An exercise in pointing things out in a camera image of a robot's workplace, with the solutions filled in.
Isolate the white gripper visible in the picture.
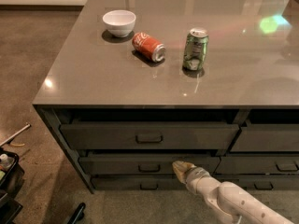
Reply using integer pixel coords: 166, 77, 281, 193
172, 161, 209, 187

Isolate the drawer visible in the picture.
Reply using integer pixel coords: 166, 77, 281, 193
78, 152, 220, 175
215, 156, 299, 175
214, 175, 299, 190
60, 122, 239, 150
91, 175, 185, 190
231, 122, 299, 152

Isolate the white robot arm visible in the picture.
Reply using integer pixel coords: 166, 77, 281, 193
172, 161, 294, 224

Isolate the grey cabinet counter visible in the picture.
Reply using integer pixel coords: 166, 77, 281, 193
33, 0, 299, 191

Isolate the green crushed soda can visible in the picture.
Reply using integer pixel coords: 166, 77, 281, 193
183, 27, 209, 71

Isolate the red coca-cola can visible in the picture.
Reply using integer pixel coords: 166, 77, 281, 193
132, 32, 165, 63

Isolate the white bowl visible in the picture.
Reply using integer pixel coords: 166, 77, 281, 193
102, 10, 136, 37

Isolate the white stick on floor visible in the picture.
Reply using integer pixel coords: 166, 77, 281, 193
0, 123, 31, 147

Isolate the black utility cart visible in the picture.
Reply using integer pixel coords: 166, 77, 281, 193
0, 149, 24, 224

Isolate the white bottle on cart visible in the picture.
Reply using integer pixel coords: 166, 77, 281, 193
0, 154, 14, 171

